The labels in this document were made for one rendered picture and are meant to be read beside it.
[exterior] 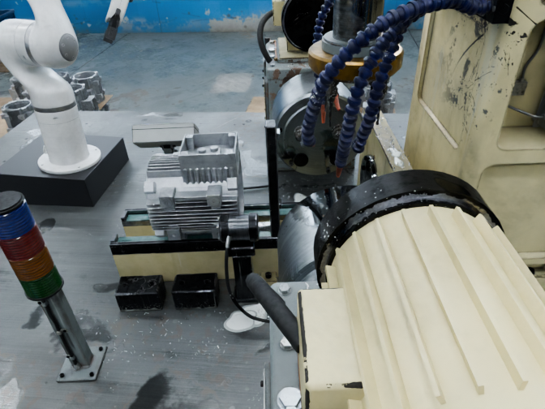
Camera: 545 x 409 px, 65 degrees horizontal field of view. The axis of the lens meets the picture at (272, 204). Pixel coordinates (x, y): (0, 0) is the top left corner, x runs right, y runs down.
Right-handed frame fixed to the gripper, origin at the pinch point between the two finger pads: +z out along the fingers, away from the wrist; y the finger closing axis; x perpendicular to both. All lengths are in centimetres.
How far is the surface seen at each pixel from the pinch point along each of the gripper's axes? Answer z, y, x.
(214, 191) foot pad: 34, 85, 24
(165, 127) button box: 24, 52, 17
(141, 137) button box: 29, 50, 12
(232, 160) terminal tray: 26, 86, 25
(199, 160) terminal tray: 29, 83, 20
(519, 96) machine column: -2, 117, 62
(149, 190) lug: 38, 79, 13
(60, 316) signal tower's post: 64, 89, 2
